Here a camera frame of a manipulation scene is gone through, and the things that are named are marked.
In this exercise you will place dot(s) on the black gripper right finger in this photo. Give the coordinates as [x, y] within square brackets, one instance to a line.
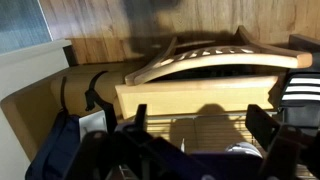
[286, 153]

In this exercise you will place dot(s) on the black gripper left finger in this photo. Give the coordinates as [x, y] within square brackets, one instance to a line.
[100, 156]

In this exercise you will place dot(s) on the grey metal shoe rack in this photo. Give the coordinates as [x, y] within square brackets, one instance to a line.
[206, 130]

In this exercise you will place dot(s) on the navy bag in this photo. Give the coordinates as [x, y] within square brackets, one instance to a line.
[56, 150]

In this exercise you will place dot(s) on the black sandal with white stripes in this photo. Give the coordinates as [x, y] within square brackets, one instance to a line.
[300, 110]

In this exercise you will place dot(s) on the navy sneaker with white sole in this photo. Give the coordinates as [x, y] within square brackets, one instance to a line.
[230, 166]

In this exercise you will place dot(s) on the tan cardboard box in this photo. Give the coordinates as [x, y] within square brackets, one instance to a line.
[33, 113]

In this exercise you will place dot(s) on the light wood panel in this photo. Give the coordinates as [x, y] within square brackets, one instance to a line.
[186, 96]

